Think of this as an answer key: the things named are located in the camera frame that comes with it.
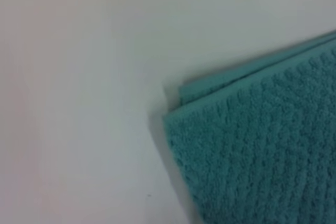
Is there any teal waffle-weave towel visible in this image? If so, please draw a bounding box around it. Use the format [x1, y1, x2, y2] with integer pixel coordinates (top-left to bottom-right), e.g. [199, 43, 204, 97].
[163, 30, 336, 224]

